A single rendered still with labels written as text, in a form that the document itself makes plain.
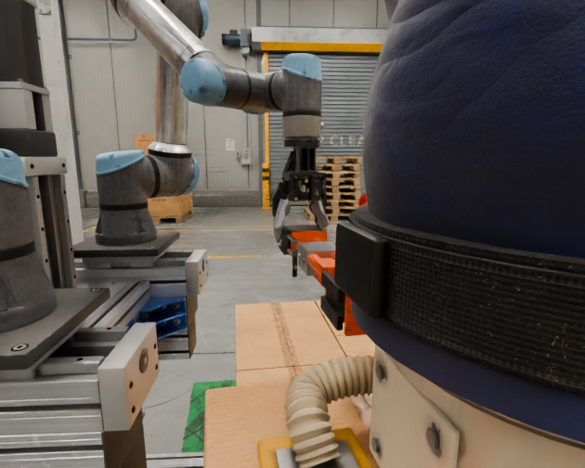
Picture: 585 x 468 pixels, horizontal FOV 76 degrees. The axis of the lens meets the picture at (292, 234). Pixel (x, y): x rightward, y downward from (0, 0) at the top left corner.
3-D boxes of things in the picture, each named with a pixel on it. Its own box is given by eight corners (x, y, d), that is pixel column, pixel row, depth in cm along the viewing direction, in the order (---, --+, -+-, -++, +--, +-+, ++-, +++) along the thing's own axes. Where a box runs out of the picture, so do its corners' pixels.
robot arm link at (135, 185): (89, 202, 97) (84, 149, 95) (139, 198, 107) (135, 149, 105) (110, 206, 90) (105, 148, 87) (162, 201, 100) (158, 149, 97)
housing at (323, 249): (343, 274, 65) (344, 249, 64) (305, 277, 63) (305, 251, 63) (331, 264, 72) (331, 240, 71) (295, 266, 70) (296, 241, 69)
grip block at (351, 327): (419, 331, 44) (422, 282, 43) (338, 337, 42) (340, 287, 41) (386, 304, 52) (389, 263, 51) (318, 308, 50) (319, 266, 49)
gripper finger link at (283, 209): (267, 242, 73) (285, 199, 72) (264, 237, 79) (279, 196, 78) (282, 248, 74) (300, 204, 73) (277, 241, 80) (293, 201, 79)
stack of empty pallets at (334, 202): (361, 220, 775) (364, 155, 750) (308, 221, 769) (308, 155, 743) (348, 212, 901) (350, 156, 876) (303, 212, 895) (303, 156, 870)
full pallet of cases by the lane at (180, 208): (181, 223, 747) (175, 132, 713) (128, 223, 741) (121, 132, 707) (193, 214, 866) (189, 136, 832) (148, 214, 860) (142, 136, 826)
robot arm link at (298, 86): (296, 64, 77) (331, 57, 72) (296, 120, 79) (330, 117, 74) (269, 57, 71) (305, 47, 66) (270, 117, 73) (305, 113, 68)
